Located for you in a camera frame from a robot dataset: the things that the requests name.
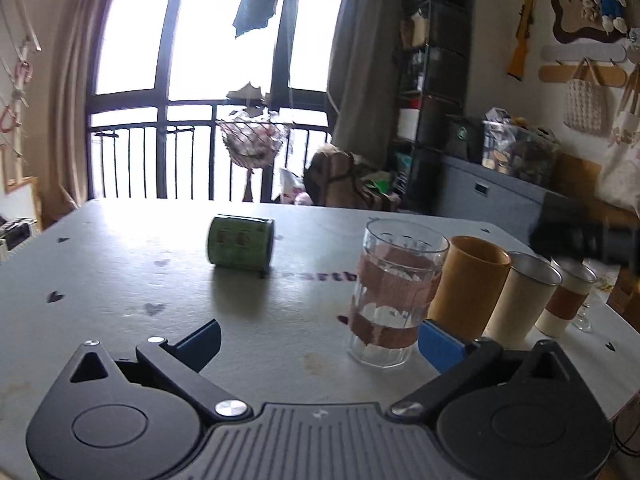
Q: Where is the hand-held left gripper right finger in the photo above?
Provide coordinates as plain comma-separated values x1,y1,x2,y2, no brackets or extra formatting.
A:
389,319,576,418

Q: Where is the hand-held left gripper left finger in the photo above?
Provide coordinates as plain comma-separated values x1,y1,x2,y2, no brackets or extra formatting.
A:
67,319,253,420

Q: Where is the green tin can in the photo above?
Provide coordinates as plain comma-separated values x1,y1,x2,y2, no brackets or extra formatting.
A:
207,214,276,274

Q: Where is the mustard yellow cup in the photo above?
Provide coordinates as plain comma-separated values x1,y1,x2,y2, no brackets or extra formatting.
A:
427,235,512,341

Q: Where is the white cup with brown band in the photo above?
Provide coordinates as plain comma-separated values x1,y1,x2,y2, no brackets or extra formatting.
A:
534,258,599,337

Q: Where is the cream steel cup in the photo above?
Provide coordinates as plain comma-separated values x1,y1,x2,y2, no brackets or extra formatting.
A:
483,252,564,351

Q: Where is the clear glass with pink tape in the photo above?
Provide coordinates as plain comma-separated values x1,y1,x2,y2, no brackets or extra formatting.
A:
347,218,450,369

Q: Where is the small stemmed glass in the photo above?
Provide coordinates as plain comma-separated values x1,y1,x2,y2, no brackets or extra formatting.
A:
572,285,601,332

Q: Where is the beige tote bag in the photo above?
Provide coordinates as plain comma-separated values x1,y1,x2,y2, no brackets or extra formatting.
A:
594,67,640,212

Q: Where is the grey cabinet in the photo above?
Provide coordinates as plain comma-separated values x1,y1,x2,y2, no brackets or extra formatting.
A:
434,154,557,242

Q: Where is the clear storage box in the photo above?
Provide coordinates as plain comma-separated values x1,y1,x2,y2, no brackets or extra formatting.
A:
480,120,561,184

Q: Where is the cream knitted bag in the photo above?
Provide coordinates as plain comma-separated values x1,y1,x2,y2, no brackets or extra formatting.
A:
563,60,612,136

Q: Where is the black bag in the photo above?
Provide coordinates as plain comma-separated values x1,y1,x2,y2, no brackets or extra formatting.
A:
444,115,486,162

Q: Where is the black balcony railing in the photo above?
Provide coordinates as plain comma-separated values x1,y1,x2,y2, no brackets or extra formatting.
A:
90,102,332,204

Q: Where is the brown backpack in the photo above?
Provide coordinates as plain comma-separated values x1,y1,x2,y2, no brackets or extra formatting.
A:
303,143,401,212

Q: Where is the black shelf rack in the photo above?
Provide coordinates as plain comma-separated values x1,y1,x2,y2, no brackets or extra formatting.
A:
389,0,472,216

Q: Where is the toy rifle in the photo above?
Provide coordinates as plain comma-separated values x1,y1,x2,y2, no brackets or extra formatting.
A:
507,0,544,81

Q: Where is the hanging net basket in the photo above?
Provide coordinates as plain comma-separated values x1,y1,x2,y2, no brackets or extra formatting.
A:
215,110,291,169

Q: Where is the blue and white doll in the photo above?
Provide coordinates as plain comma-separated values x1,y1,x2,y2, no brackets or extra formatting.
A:
594,0,629,36

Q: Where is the beige curtain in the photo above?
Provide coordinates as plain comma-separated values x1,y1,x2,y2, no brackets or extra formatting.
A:
52,0,109,207

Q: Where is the grey curtain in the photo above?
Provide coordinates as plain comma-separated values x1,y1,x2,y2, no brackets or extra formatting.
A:
329,0,419,154

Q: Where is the wooden wall hook rail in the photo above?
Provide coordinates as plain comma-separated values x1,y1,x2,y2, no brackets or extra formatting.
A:
538,62,628,87

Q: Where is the grey wall hook rail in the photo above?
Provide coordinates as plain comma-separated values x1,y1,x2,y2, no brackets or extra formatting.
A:
541,42,629,66

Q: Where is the brown wall board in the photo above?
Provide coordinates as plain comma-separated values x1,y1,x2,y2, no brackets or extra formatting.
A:
547,0,632,44

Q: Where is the wooden frame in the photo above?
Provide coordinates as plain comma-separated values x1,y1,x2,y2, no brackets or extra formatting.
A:
0,144,44,231

